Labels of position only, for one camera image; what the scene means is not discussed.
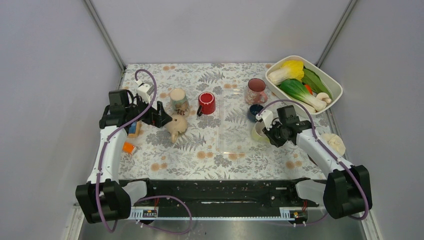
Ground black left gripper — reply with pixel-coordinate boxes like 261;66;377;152
126;93;172;128

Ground yellow-green ceramic mug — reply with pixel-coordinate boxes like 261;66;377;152
250;121;270;144

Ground blue ribbed ceramic mug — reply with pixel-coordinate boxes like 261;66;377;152
247;104;264;123

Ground pink patterned mug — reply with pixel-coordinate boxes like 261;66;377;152
244;78;268;105

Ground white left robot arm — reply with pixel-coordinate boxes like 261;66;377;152
75;89;172;224

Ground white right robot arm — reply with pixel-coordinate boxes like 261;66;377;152
255;105;373;221

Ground cream floral ceramic mug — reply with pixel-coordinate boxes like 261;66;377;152
169;88;190;117

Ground red ceramic mug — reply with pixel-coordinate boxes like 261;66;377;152
196;92;216;117

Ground blue orange sponge pack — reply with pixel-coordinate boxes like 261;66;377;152
128;121;142;138

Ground clear plastic tray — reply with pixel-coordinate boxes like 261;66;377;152
217;88;271;155

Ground small orange box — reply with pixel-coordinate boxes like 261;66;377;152
122;142;137;155

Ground green bok choy toy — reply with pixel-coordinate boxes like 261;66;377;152
279;79;327;112

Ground red chili pepper toy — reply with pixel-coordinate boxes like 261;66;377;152
304;84;314;95

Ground white vegetable basin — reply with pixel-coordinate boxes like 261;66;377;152
264;55;343;116

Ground white mushroom toy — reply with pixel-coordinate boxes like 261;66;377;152
315;92;332;105

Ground dark green leaf vegetable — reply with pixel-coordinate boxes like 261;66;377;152
302;67;333;99

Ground yellow napa cabbage toy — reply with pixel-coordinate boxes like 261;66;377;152
268;60;305;86

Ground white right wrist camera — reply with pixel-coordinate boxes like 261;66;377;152
256;109;274;131

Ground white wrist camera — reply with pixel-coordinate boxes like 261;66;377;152
256;109;274;131
135;80;155;104

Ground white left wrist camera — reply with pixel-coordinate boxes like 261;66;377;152
135;80;155;104

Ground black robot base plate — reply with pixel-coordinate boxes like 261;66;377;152
134;178;318;220

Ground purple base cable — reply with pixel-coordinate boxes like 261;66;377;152
132;194;194;236

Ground right aluminium frame post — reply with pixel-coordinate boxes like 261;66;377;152
315;0;358;68

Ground aluminium corner frame post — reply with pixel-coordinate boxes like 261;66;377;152
82;0;126;72

